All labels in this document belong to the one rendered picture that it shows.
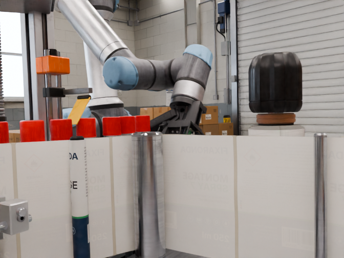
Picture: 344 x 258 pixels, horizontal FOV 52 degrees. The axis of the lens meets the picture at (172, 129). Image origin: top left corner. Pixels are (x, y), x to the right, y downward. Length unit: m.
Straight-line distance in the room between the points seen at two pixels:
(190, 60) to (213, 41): 5.36
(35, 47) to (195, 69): 0.35
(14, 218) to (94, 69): 0.77
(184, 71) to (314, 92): 4.29
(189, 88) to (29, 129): 0.40
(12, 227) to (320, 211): 0.29
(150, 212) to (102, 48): 0.52
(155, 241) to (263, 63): 0.30
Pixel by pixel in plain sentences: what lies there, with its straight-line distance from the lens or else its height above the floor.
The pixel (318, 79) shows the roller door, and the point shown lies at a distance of 5.06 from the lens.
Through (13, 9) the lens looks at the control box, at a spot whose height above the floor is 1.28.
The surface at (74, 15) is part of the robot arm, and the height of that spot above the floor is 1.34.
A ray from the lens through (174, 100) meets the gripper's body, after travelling 0.81.
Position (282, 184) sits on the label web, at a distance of 0.39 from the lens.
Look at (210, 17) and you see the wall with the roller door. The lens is 6.34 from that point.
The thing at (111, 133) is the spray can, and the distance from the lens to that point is 0.63.
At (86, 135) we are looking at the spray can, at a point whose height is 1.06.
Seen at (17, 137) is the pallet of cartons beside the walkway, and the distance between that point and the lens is 4.20.
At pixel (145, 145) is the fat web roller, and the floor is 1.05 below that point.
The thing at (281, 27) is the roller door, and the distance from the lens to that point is 5.39.
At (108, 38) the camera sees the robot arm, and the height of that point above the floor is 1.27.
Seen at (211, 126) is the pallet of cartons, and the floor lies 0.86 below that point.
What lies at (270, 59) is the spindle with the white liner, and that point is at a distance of 0.55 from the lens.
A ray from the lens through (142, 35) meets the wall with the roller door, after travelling 7.57.
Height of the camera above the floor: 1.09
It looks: 3 degrees down
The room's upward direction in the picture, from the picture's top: 2 degrees counter-clockwise
